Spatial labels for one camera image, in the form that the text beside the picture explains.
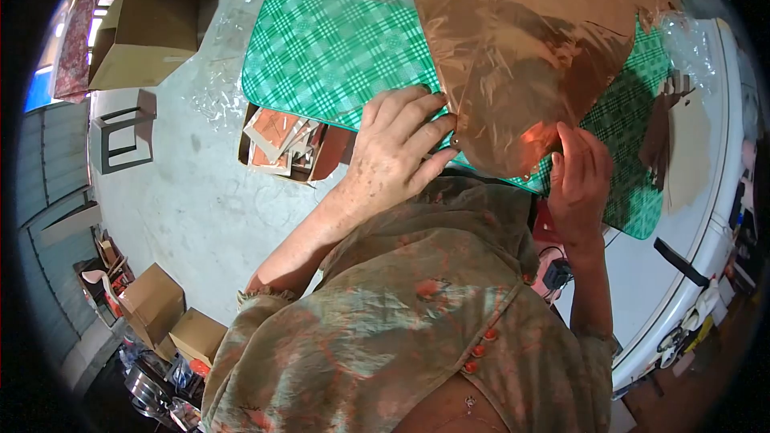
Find person's right hand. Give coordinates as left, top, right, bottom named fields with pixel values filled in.
left=549, top=122, right=615, bottom=245

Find person's left hand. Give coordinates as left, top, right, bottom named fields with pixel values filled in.
left=344, top=85, right=461, bottom=217

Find person's left index finger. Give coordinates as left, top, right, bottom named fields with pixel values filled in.
left=404, top=113, right=458, bottom=152

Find person's left middle finger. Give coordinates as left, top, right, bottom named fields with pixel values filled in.
left=385, top=93, right=450, bottom=128

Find person's left ring finger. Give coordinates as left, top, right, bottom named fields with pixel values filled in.
left=364, top=85, right=432, bottom=116

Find person's right thumb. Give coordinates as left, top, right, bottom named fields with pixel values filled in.
left=549, top=153, right=567, bottom=193

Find person's right fingers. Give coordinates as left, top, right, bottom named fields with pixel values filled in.
left=556, top=122, right=614, bottom=172

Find person's left thumb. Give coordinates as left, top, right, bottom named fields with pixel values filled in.
left=412, top=147, right=461, bottom=190

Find copper foil sheet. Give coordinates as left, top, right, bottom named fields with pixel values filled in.
left=397, top=0, right=638, bottom=180

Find red plastic object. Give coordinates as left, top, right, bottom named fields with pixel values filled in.
left=532, top=198, right=563, bottom=247

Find green checked mat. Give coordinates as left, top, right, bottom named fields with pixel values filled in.
left=241, top=0, right=673, bottom=241

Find brown paper pieces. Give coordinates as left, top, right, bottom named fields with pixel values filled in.
left=638, top=71, right=713, bottom=214

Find black flat bar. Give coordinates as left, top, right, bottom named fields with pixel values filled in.
left=653, top=237, right=711, bottom=288

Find person's body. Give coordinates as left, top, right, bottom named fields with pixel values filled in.
left=201, top=171, right=617, bottom=433

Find crumpled clear plastic film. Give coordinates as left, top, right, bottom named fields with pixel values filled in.
left=195, top=0, right=273, bottom=130

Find open cardboard box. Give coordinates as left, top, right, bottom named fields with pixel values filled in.
left=88, top=0, right=203, bottom=91

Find grey metal stool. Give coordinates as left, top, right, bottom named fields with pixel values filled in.
left=90, top=89, right=158, bottom=176

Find closed cardboard box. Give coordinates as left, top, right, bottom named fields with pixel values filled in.
left=118, top=262, right=186, bottom=350
left=158, top=307, right=229, bottom=368

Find red floral cloth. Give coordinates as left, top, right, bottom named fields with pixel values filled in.
left=53, top=0, right=129, bottom=104

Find flat cardboard piece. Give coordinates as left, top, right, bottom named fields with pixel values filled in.
left=41, top=201, right=103, bottom=248

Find metal pots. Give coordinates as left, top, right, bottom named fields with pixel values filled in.
left=123, top=358, right=202, bottom=433

